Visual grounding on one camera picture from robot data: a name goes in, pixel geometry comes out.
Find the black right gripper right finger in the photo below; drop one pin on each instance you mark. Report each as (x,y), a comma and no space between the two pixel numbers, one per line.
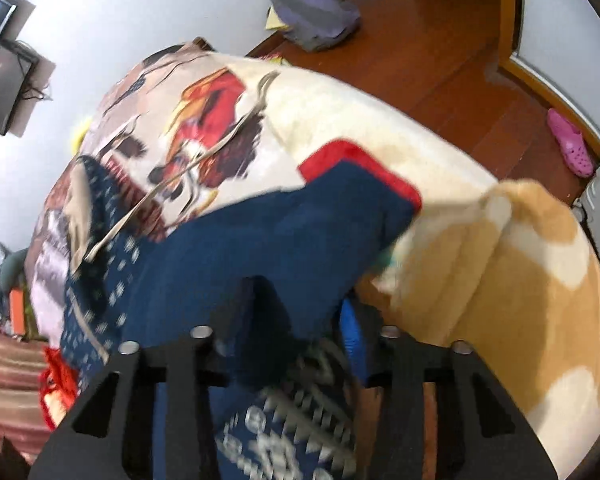
(443,414)

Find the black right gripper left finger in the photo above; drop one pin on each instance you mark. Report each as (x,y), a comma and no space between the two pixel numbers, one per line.
(156,401)

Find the navy patterned cloth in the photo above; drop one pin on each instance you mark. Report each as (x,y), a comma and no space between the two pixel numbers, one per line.
(313,244)

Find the red plush toy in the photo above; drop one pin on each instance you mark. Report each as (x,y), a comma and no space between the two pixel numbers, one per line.
(58,388)

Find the tan white plush blanket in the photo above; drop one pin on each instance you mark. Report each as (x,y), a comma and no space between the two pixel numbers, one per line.
(511,272)

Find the beige garment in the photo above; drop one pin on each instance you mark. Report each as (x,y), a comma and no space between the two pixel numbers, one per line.
(80,209)

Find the pink clog shoe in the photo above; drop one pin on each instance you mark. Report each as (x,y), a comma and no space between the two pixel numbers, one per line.
(571,144)

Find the printed bed sheet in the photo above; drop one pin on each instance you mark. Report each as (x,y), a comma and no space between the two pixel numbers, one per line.
(190,131)

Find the grey backpack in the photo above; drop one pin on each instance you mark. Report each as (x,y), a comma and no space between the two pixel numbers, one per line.
(315,25)

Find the wall mounted television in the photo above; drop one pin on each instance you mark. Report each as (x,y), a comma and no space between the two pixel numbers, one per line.
(17,63)

